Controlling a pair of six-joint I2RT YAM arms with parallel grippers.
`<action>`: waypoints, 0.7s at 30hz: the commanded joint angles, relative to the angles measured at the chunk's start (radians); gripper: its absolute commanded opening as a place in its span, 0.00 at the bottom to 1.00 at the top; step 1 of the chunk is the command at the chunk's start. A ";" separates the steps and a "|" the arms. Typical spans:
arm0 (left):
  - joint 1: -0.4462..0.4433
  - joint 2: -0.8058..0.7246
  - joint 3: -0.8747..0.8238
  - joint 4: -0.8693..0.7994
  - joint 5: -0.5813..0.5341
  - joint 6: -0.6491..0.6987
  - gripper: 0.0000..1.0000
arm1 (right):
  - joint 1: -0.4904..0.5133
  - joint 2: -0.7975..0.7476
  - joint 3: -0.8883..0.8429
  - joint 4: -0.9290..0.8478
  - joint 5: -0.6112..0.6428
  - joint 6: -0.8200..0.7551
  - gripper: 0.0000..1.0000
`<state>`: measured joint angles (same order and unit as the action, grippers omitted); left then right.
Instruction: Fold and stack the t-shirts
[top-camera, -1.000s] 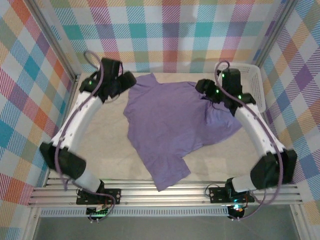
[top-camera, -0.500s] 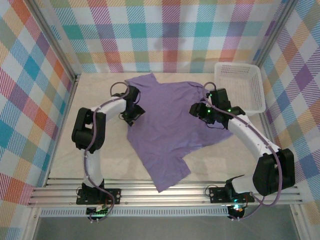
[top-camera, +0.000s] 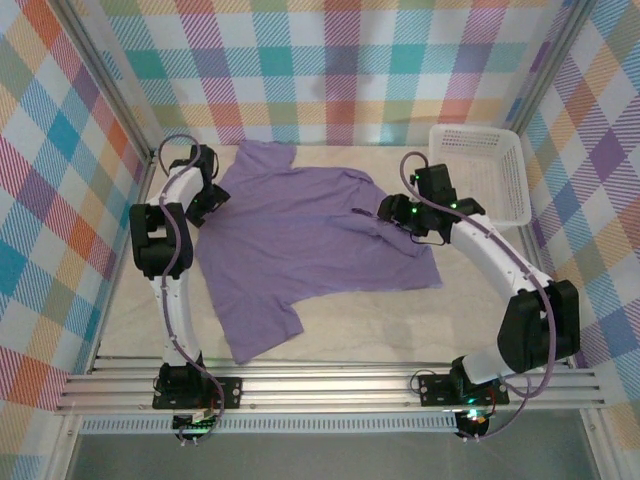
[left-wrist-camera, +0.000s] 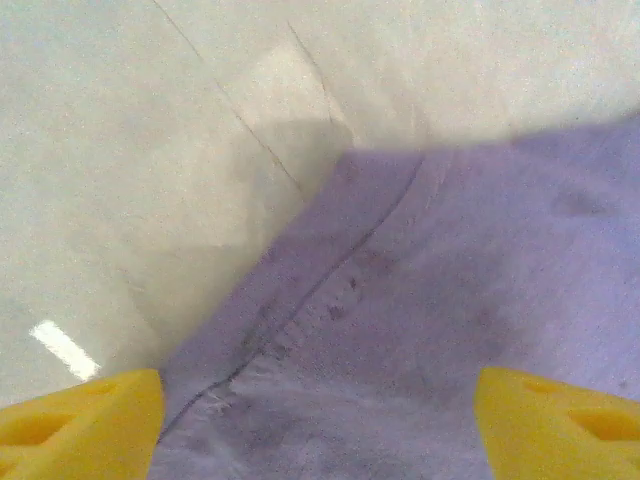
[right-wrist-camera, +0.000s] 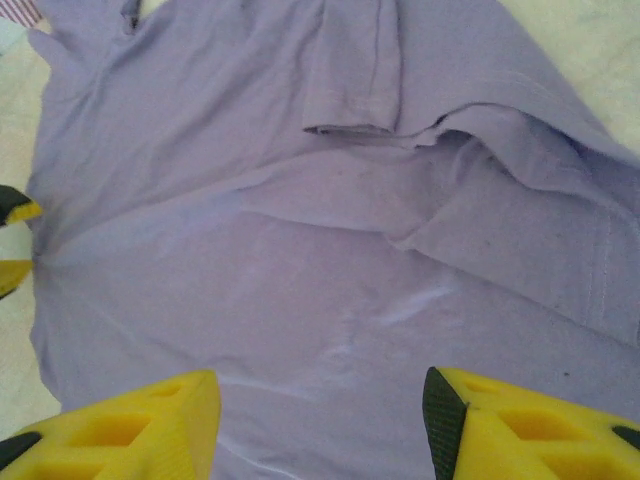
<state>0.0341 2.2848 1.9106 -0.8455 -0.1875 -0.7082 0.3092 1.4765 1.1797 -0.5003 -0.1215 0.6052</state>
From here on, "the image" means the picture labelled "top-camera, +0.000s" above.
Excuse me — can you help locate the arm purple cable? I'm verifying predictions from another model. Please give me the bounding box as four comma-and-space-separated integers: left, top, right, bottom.
399, 151, 556, 444
157, 133, 226, 426

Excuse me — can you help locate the aluminium corner post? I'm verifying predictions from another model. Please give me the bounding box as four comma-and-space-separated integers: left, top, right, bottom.
504, 0, 601, 139
52, 0, 161, 166

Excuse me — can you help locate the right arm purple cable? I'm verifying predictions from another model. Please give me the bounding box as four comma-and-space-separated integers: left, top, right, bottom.
399, 151, 556, 444

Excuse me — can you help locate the white plastic mesh basket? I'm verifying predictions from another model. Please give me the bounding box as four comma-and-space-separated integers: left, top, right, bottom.
428, 124, 532, 232

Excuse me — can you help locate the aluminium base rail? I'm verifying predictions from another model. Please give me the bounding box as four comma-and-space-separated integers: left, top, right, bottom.
54, 352, 609, 416

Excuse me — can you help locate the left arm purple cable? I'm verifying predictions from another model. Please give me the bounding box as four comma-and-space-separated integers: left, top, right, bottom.
157, 133, 226, 426

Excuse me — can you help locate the small controller circuit board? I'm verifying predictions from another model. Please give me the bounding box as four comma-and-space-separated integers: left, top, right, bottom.
172, 409, 221, 444
454, 407, 494, 441

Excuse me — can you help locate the white slotted cable duct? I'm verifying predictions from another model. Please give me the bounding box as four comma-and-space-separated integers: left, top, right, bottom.
79, 412, 461, 436

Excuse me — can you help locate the purple t-shirt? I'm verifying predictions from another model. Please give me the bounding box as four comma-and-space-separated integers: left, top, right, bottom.
193, 140, 445, 366

